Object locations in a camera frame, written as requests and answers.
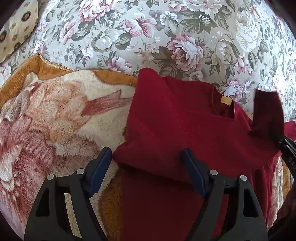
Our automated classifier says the dark red sweater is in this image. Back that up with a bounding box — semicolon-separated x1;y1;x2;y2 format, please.
113;68;295;240

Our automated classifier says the plush floral fleece blanket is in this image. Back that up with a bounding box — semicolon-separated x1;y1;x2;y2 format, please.
1;56;137;238

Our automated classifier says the floral bed sheet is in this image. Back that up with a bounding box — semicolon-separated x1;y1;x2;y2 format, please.
1;1;295;121

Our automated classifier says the cream patterned pillow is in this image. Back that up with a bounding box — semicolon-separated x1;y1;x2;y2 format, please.
1;0;39;63

